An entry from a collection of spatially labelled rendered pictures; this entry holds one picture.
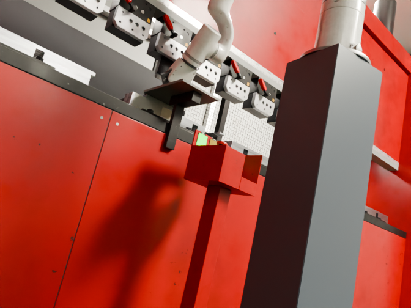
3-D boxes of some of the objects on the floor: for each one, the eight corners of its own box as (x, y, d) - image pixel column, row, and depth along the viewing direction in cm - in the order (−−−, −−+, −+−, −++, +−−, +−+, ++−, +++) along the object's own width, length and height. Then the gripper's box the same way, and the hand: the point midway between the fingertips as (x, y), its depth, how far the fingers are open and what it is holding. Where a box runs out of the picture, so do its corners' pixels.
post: (177, 314, 253) (238, 42, 298) (172, 312, 256) (233, 44, 302) (182, 315, 256) (243, 46, 301) (178, 313, 259) (238, 47, 305)
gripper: (177, 54, 147) (150, 92, 153) (210, 74, 158) (184, 109, 164) (171, 46, 153) (146, 84, 159) (203, 66, 163) (178, 100, 169)
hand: (167, 93), depth 160 cm, fingers open, 5 cm apart
